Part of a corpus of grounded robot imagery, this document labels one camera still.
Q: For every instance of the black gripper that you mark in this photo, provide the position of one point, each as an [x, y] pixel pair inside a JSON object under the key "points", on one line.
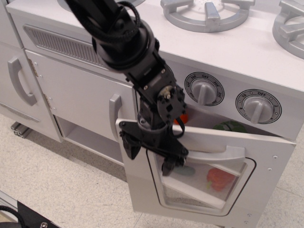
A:
{"points": [[160, 141]]}

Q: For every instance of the white oven door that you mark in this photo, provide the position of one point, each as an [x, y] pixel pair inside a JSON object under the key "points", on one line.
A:
{"points": [[257, 161]]}

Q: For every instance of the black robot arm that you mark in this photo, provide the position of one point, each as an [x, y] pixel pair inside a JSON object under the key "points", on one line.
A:
{"points": [[127, 45]]}

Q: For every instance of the dark green toy cucumber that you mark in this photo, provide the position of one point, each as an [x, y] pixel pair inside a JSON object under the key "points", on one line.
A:
{"points": [[184, 171]]}

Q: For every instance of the orange toy carrot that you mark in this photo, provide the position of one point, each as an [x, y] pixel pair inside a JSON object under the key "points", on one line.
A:
{"points": [[184, 118]]}

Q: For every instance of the red toy pepper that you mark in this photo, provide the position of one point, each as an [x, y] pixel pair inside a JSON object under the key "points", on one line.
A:
{"points": [[218, 179]]}

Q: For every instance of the white cabinet door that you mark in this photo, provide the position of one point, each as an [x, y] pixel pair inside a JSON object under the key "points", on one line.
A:
{"points": [[81, 97]]}

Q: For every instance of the green toy cabbage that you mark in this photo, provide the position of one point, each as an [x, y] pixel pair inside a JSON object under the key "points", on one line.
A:
{"points": [[231, 126]]}

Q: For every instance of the grey middle control knob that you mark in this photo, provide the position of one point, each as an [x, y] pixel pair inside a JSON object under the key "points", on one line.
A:
{"points": [[204, 89]]}

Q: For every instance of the grey control knob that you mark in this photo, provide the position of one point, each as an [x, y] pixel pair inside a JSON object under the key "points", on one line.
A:
{"points": [[258, 106], [204, 89]]}

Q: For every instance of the grey right control knob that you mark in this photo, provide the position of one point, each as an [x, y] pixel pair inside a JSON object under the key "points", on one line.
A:
{"points": [[258, 106]]}

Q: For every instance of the silver vent grille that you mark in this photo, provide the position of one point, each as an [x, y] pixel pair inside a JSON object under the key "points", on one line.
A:
{"points": [[51, 43]]}

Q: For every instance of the white toy kitchen body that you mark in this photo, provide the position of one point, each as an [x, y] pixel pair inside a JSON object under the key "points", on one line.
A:
{"points": [[243, 58]]}

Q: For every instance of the white left fridge door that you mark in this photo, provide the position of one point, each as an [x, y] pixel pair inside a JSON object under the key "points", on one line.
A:
{"points": [[37, 117]]}

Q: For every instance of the silver left stove burner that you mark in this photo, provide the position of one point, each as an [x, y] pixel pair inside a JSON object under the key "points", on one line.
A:
{"points": [[207, 16]]}

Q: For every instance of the silver stove burner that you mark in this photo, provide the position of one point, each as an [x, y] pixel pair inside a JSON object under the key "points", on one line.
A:
{"points": [[286, 34], [207, 16]]}

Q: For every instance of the silver right stove burner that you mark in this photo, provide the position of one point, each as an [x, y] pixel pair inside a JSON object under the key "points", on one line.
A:
{"points": [[286, 34]]}

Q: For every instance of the grey cabinet door handle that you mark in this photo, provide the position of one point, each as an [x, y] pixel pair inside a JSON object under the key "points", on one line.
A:
{"points": [[115, 104]]}

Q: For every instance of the aluminium frame rail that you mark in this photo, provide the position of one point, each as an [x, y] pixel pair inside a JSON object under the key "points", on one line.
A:
{"points": [[20, 130]]}

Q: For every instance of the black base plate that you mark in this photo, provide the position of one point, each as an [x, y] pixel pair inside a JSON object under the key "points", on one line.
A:
{"points": [[33, 219]]}

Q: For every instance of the grey fridge door handle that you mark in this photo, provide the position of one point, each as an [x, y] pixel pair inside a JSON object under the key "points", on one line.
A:
{"points": [[14, 67]]}

